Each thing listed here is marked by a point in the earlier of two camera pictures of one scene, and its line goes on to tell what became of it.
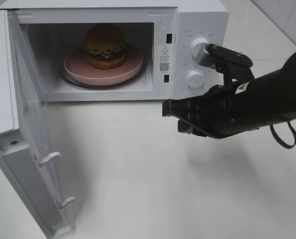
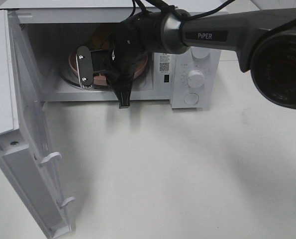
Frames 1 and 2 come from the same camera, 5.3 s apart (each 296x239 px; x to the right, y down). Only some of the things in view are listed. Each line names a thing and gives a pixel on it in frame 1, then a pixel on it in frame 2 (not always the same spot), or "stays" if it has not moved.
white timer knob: (195, 78) stays
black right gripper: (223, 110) → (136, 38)
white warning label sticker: (164, 59) stays
